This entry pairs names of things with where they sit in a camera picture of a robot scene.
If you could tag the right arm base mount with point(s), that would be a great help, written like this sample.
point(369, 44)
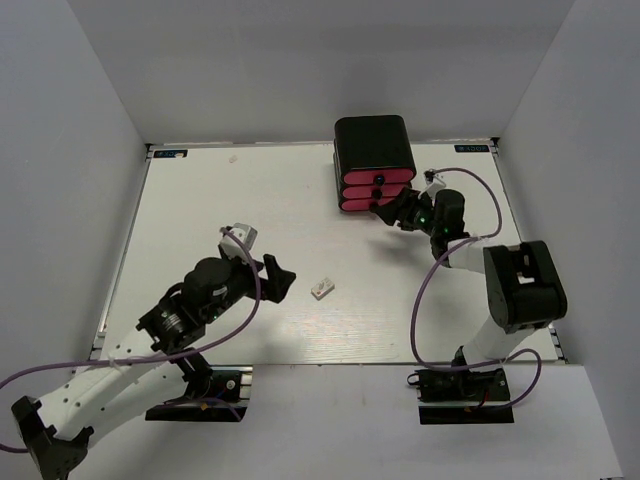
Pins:
point(462, 398)

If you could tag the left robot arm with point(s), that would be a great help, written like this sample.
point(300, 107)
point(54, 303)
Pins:
point(155, 361)

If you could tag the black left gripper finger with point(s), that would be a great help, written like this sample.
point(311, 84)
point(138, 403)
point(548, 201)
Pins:
point(274, 270)
point(275, 289)

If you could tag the dark table label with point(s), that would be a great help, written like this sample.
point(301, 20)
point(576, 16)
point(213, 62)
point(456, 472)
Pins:
point(471, 148)
point(171, 153)

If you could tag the small white eraser box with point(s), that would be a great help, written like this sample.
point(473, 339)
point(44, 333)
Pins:
point(322, 288)

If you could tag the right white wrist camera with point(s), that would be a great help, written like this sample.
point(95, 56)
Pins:
point(433, 184)

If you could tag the right dark table label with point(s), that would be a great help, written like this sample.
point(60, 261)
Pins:
point(471, 148)

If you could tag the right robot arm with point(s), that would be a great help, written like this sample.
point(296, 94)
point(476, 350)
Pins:
point(523, 288)

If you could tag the pink top drawer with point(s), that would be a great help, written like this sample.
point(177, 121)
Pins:
point(378, 177)

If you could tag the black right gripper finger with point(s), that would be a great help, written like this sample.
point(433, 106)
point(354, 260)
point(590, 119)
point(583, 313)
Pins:
point(407, 199)
point(391, 215)

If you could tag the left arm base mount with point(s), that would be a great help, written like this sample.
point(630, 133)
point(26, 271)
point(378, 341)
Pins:
point(223, 397)

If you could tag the left dark table label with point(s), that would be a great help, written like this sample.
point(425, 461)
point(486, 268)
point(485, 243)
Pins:
point(171, 153)

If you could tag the black drawer cabinet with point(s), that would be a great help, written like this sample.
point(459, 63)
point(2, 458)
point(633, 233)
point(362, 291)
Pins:
point(370, 142)

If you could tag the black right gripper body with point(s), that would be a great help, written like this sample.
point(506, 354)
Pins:
point(425, 219)

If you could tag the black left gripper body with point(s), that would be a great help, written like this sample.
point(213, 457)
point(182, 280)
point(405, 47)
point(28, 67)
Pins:
point(243, 284)

